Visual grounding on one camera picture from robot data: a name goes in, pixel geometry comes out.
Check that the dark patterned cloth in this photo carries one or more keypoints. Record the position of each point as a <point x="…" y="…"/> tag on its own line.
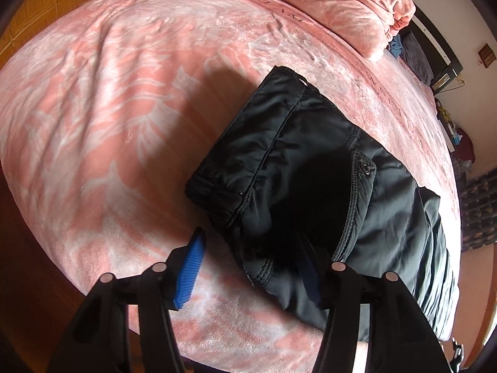
<point x="479" y="211"/>

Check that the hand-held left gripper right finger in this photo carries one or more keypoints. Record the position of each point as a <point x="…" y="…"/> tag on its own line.
<point x="311" y="279"/>

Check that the wooden wardrobe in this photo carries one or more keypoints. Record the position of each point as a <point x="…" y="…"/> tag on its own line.
<point x="35" y="4"/>

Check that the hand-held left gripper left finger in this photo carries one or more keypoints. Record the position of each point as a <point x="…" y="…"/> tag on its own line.
<point x="189" y="267"/>

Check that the dark grey pillow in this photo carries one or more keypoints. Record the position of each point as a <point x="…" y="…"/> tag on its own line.
<point x="412" y="55"/>

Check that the pink leaf-patterned blanket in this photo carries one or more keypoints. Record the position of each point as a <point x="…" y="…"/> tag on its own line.
<point x="128" y="116"/>

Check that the brown wall fixture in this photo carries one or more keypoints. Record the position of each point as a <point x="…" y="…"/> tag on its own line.
<point x="485" y="55"/>

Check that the black bed headboard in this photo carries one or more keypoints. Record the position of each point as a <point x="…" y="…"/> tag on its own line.
<point x="438" y="42"/>

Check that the folded pink quilt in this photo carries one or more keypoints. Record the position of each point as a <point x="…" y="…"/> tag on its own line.
<point x="349" y="4"/>

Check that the black jacket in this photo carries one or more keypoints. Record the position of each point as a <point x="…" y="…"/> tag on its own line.
<point x="310" y="171"/>

